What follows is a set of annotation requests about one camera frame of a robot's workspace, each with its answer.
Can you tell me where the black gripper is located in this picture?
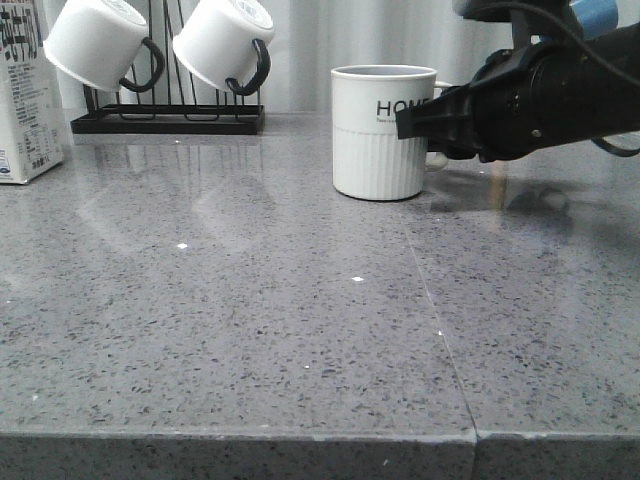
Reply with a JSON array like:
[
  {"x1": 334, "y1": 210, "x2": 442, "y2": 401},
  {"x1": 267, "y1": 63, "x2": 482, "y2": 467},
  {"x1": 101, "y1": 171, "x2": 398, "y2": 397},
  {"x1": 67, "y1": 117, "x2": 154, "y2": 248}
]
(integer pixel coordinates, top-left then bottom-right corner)
[{"x1": 396, "y1": 45, "x2": 639, "y2": 162}]

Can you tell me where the white ribbed HOME mug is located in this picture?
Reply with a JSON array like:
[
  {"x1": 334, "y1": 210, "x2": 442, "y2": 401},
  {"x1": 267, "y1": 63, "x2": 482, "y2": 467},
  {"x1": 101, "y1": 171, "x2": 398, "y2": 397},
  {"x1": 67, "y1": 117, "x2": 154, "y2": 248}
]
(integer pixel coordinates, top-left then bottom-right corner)
[{"x1": 331, "y1": 65, "x2": 449, "y2": 201}]

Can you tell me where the white blue milk carton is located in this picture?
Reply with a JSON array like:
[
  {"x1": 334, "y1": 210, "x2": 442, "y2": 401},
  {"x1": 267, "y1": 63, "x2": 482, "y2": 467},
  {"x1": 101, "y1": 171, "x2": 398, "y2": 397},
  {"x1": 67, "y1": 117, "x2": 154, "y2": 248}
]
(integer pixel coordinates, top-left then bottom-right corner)
[{"x1": 1, "y1": 1, "x2": 65, "y2": 185}]

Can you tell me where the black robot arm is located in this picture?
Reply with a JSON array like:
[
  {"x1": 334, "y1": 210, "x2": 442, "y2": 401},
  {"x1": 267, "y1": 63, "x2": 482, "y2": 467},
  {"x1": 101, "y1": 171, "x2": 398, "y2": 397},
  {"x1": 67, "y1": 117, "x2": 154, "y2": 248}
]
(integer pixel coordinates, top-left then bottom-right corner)
[{"x1": 396, "y1": 1, "x2": 639, "y2": 163}]

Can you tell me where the blue enamel mug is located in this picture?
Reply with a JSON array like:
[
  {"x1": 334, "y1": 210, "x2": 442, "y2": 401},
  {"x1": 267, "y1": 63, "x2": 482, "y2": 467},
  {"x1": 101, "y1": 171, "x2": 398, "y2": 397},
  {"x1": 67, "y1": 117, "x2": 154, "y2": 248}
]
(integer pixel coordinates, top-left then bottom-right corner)
[{"x1": 569, "y1": 0, "x2": 619, "y2": 38}]

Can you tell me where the right white hanging mug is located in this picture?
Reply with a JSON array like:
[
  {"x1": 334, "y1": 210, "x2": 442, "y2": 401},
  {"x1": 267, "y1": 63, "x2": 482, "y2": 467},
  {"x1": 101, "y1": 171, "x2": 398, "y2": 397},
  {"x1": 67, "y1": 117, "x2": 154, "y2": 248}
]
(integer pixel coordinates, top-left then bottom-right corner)
[{"x1": 172, "y1": 0, "x2": 275, "y2": 96}]

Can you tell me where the white hanging mug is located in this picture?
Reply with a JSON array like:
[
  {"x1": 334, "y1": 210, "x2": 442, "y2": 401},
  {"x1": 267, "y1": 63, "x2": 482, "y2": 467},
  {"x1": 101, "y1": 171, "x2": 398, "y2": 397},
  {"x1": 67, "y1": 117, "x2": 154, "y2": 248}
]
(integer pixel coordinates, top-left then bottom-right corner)
[
  {"x1": 43, "y1": 0, "x2": 165, "y2": 93},
  {"x1": 172, "y1": 0, "x2": 275, "y2": 96}
]

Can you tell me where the left white hanging mug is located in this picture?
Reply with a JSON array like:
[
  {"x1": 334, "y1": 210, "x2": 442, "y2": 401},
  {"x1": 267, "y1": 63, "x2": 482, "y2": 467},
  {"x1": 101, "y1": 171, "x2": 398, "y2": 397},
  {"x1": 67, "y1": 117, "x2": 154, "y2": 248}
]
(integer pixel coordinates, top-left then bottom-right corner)
[{"x1": 43, "y1": 0, "x2": 165, "y2": 93}]

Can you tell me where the black cable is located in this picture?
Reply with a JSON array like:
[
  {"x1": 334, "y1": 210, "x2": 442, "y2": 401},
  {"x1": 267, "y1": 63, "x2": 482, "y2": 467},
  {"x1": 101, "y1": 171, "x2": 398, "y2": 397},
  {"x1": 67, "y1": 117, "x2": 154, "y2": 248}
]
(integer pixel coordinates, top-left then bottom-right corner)
[{"x1": 462, "y1": 0, "x2": 640, "y2": 158}]

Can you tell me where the black wire mug rack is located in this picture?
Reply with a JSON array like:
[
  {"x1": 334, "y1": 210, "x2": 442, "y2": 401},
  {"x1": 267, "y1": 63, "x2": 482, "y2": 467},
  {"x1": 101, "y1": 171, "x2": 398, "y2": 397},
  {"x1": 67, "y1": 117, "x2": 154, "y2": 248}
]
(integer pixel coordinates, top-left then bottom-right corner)
[{"x1": 71, "y1": 1, "x2": 265, "y2": 135}]

